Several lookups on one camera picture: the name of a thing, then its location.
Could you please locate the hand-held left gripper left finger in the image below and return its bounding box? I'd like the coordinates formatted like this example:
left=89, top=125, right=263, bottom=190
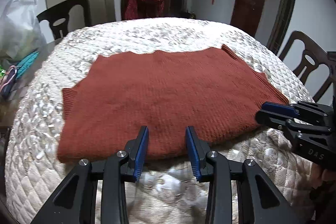
left=31, top=126, right=150, bottom=224

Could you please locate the rust red knit sweater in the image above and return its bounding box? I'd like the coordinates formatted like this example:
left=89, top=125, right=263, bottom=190
left=57, top=44, right=290, bottom=164

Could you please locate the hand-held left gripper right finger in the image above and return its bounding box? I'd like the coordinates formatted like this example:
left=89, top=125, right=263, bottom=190
left=185, top=126, right=296, bottom=224

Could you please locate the white quilted blanket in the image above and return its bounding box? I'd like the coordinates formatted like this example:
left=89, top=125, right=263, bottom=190
left=5, top=17, right=319, bottom=224

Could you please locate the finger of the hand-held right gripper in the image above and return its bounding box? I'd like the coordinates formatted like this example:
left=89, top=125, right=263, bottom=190
left=255, top=109, right=332, bottom=136
left=262, top=101, right=334, bottom=119

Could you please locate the pink and blue pouch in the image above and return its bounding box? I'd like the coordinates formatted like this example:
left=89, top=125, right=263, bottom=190
left=0, top=65, right=17, bottom=98

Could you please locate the white plastic bag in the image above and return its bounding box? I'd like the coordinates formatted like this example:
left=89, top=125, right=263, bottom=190
left=0, top=0, right=48, bottom=62

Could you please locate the dark framed window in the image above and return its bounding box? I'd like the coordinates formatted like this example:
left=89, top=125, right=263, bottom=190
left=266, top=0, right=298, bottom=56

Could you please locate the teal mesh mat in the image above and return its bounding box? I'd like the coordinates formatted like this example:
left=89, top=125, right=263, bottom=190
left=14, top=51, right=40, bottom=80

